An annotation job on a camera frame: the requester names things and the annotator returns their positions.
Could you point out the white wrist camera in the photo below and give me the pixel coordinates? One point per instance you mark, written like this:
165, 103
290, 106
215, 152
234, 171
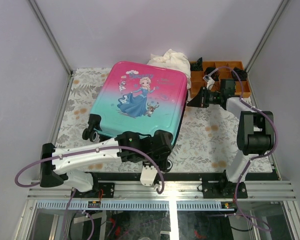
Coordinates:
148, 175
210, 81

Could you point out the rolled dark sock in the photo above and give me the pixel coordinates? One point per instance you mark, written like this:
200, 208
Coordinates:
214, 74
237, 72

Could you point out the rolled dark sock right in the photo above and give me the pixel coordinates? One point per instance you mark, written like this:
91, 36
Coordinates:
237, 72

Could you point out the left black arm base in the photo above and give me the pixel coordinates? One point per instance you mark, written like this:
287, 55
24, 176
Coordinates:
102, 190

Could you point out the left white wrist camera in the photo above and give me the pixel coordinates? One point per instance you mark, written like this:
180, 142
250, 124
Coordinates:
148, 175

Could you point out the white crumpled cloth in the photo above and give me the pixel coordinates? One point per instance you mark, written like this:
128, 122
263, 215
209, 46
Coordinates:
173, 60

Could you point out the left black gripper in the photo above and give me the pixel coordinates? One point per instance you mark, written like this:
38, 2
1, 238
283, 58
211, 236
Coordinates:
163, 161

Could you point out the rolled dark sock middle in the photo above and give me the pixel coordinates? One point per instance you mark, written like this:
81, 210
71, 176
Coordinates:
214, 74

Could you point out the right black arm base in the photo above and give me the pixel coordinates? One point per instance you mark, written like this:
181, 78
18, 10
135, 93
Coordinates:
222, 188

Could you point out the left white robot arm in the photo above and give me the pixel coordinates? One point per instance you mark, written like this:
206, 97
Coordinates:
65, 166

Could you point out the orange compartment tray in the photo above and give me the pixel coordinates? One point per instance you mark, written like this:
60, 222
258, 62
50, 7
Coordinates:
241, 87

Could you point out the aluminium mounting rail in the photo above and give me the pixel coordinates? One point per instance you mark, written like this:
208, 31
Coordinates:
132, 195

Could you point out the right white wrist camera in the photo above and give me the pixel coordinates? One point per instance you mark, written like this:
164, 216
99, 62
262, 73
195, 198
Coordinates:
210, 81

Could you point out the rolled dark sock outside tray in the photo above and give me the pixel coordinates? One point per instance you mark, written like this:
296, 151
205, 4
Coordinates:
196, 66

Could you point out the pink and teal suitcase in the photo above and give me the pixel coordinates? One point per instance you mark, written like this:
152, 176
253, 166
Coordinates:
138, 98

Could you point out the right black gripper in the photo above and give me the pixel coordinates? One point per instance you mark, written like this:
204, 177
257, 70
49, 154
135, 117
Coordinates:
200, 100

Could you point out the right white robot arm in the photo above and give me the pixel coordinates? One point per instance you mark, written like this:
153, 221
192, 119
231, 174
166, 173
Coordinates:
255, 134

